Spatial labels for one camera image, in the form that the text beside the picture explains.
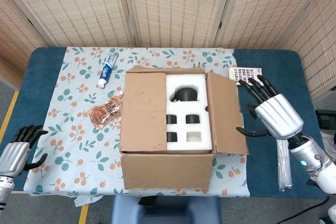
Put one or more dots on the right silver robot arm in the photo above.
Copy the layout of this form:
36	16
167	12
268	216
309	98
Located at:
307	153

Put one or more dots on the white card with colour swatches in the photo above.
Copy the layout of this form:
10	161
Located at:
236	73

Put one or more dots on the large brown cardboard box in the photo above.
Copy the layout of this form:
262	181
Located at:
165	171

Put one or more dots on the blue chair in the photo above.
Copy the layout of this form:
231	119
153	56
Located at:
168	211

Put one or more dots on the orange snack pouch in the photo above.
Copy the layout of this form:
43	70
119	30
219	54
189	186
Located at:
105	111

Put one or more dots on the clear bag of straws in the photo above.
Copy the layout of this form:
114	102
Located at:
284	171

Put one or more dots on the bamboo folding screen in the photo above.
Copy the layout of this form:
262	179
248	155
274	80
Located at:
170	6

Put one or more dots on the floral orange fruit tablecloth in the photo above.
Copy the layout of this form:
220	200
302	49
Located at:
78	161

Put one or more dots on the white foam insert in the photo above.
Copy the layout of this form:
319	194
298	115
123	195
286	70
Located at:
183	79

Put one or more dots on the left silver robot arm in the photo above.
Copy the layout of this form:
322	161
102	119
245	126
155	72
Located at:
5	187

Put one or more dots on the white blue toothpaste tube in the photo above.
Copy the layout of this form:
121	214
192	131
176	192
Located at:
106	72

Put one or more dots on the black teapot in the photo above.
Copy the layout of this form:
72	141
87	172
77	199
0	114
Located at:
186	95

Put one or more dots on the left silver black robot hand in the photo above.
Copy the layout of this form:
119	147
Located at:
11	155

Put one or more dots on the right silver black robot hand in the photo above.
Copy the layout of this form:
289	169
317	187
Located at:
278	116

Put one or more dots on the dark green plastic bin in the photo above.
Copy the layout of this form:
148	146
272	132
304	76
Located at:
325	119

